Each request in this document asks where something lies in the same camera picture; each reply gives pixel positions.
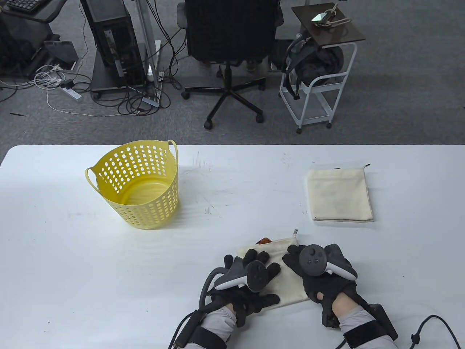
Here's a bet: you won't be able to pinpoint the person's right hand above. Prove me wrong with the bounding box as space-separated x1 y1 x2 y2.
282 244 360 309

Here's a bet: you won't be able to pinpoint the person's left hand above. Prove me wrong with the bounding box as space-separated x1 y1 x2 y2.
209 248 281 327

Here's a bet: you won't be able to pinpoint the cream canvas bag red flowers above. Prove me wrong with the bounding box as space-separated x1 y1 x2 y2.
236 229 313 309

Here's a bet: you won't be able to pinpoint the cream canvas bag purple flowers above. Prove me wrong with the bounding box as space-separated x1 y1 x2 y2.
307 164 375 223

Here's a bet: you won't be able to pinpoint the person's left forearm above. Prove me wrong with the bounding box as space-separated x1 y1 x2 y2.
198 305 237 349

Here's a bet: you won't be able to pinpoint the white and black controller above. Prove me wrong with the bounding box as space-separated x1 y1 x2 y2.
214 257 270 293
299 244 357 281

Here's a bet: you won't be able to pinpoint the small black sensor module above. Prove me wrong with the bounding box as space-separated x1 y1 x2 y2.
322 309 340 328

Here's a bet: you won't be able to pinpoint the yellow perforated plastic basket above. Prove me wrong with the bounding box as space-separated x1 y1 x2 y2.
85 139 179 230

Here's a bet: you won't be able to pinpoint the white rolling cart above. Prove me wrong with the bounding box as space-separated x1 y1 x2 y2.
279 42 358 134

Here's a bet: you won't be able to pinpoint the black backpack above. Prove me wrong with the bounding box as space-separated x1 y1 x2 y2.
271 35 344 100

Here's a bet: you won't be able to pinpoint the dark brown cart board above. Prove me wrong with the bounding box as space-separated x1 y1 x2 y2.
292 3 366 48

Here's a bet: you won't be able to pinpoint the black office chair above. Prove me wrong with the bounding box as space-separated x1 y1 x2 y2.
177 0 284 130

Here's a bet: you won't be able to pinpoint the grey metal stand pole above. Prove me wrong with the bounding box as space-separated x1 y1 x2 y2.
135 0 162 106

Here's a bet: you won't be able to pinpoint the black computer tower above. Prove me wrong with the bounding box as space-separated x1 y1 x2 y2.
80 0 146 89

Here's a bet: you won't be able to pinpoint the black floor stand base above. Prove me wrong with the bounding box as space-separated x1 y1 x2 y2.
44 40 78 70

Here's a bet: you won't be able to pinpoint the black desk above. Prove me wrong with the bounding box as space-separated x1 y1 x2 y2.
0 0 68 24

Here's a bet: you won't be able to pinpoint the black keyboard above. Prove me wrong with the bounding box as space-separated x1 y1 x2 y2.
5 0 46 13

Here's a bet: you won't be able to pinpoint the thick black knotted cable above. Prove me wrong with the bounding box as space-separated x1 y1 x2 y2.
409 314 462 349

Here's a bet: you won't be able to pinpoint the tangle of black cables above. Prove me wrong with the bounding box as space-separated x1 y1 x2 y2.
91 0 182 117

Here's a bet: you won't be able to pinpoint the beige strap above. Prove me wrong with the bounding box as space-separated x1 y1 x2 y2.
320 4 352 28

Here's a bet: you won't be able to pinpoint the bundle of white cables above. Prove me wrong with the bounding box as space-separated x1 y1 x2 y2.
35 65 68 88

